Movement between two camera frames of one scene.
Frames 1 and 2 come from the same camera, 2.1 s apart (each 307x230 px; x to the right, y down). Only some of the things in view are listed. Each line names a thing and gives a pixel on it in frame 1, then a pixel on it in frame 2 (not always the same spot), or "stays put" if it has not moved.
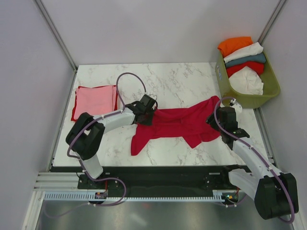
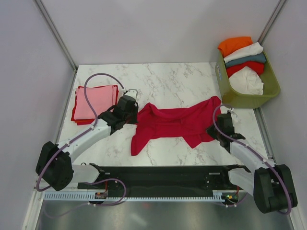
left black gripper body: [148, 119] to [131, 118]
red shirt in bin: [258, 68] stays put
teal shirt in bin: [260, 58] stays put
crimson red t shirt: [190, 123] stays put
